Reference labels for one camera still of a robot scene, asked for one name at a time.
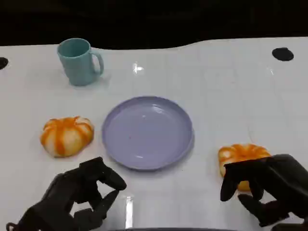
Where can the black round table grommet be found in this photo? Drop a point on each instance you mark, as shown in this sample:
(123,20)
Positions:
(2,63)
(282,54)

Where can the orange and white toy bread roll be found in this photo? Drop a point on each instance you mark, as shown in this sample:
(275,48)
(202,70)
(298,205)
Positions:
(65,137)
(240,152)

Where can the lilac plate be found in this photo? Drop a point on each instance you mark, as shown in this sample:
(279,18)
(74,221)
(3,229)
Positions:
(146,132)

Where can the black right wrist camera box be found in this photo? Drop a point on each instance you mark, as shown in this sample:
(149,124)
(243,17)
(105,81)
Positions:
(291,227)

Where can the pale green mug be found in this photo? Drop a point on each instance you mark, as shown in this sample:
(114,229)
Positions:
(77,65)

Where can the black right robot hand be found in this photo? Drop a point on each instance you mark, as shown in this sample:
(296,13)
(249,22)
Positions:
(281,178)

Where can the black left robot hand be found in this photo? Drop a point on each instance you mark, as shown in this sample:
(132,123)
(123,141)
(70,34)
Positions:
(65,192)

